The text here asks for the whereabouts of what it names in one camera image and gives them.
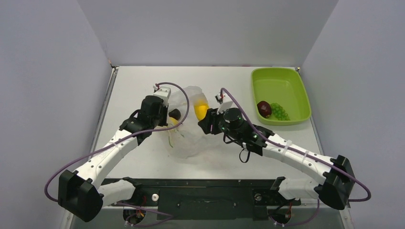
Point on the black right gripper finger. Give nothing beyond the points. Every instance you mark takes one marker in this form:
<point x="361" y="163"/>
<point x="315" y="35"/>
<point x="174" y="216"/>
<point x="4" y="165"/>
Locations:
<point x="207" y="124"/>
<point x="212" y="111"/>

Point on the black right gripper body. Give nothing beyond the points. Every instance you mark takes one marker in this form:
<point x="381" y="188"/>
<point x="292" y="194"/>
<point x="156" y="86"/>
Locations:
<point x="208" y="120"/>

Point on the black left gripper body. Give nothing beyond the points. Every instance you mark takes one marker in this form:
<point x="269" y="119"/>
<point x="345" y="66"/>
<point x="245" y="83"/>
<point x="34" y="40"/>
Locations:
<point x="161" y="119"/>

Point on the yellow fake fruit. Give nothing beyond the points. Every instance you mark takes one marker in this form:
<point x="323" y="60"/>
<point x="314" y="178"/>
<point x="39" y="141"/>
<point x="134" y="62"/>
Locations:
<point x="200" y="109"/>
<point x="173" y="121"/>

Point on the clear plastic bag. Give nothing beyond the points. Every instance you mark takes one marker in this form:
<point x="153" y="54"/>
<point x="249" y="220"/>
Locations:
<point x="186" y="140"/>

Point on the red fake fruit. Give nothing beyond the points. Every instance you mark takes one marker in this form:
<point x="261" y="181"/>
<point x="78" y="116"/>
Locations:
<point x="264" y="109"/>

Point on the green fake grapes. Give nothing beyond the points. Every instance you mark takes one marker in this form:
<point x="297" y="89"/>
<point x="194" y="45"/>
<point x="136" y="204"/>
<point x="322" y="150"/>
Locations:
<point x="279" y="112"/>

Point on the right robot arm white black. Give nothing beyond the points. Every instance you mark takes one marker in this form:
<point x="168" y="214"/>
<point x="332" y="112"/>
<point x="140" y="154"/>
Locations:
<point x="330" y="179"/>

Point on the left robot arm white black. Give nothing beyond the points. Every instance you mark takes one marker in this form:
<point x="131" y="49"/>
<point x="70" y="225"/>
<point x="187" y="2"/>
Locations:
<point x="78" y="190"/>

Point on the dark brown fake fruit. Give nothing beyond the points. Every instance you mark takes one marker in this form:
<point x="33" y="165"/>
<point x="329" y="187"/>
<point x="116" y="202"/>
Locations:
<point x="175" y="114"/>

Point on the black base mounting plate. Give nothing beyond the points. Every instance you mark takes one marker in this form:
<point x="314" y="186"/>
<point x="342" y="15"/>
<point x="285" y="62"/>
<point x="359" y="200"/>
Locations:
<point x="209" y="199"/>

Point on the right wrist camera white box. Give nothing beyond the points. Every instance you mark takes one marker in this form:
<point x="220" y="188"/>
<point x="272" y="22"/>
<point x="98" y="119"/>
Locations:
<point x="225" y="102"/>

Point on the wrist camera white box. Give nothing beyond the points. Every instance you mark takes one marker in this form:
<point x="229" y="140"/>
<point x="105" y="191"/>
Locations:
<point x="225" y="102"/>
<point x="163" y="93"/>

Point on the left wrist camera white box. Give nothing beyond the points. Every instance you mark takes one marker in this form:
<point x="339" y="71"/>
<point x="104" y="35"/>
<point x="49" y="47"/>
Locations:
<point x="163" y="93"/>

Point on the aluminium table rail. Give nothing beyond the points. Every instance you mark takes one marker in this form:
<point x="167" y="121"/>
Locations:
<point x="104" y="107"/>

